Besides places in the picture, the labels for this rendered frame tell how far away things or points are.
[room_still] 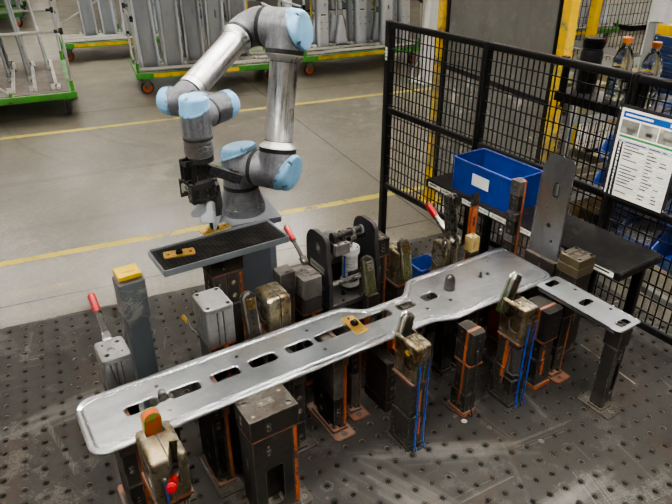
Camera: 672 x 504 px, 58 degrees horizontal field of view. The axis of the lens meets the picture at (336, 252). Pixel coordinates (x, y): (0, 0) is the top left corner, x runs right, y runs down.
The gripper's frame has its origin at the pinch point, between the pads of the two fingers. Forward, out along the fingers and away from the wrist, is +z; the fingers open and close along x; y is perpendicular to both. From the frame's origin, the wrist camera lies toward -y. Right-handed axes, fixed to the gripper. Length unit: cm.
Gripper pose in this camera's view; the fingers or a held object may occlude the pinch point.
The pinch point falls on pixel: (214, 223)
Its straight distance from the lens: 170.2
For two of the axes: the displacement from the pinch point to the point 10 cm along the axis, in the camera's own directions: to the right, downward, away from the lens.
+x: 6.4, 3.7, -6.7
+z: 0.0, 8.8, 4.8
